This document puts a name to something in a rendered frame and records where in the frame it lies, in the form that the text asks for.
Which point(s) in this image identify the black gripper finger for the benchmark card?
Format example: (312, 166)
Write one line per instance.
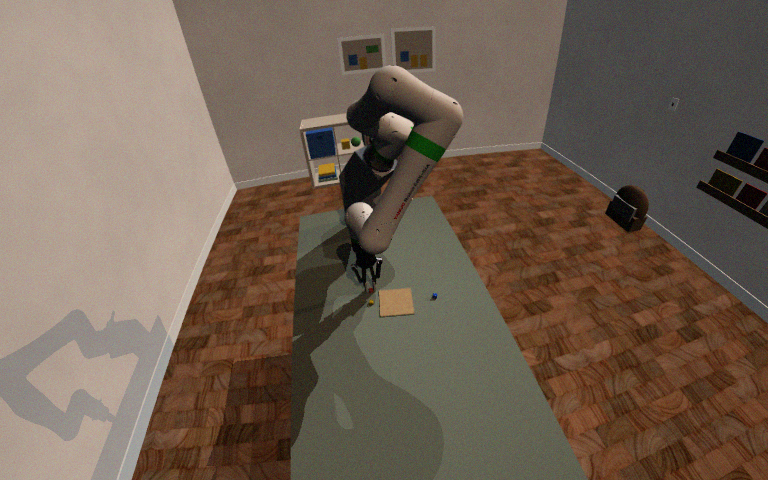
(363, 279)
(378, 269)

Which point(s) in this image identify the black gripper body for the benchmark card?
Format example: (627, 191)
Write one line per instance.
(365, 259)

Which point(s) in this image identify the tan flat mat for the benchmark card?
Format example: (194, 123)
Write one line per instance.
(396, 302)

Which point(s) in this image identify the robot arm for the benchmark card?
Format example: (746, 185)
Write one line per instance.
(437, 119)

